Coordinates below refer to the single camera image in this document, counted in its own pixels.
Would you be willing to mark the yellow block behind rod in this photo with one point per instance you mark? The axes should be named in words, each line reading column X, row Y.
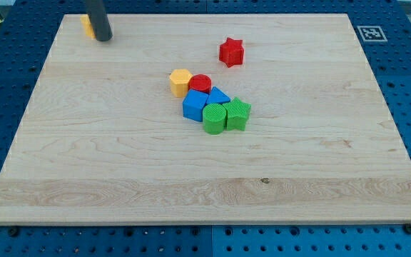
column 87, row 26

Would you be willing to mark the white fiducial marker tag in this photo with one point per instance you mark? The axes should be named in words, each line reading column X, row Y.
column 372, row 34

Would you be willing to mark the yellow hexagon block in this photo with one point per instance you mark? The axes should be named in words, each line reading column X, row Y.
column 179, row 80

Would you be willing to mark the light wooden board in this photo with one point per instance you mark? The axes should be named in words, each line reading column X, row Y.
column 103, row 141

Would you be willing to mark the red star block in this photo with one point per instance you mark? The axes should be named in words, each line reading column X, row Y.
column 231, row 52

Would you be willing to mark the green star block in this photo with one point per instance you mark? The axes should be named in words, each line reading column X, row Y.
column 238, row 113

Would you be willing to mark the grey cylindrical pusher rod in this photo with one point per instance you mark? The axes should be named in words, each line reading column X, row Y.
column 97, row 14

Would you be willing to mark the red cylinder block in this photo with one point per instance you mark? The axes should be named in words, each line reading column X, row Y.
column 200, row 82

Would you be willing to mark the blue cube block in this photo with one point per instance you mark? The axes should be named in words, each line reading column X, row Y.
column 193, row 105

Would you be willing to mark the blue triangle block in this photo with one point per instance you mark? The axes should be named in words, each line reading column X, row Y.
column 216, row 96

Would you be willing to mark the green cylinder block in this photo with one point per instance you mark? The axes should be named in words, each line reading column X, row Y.
column 214, row 118

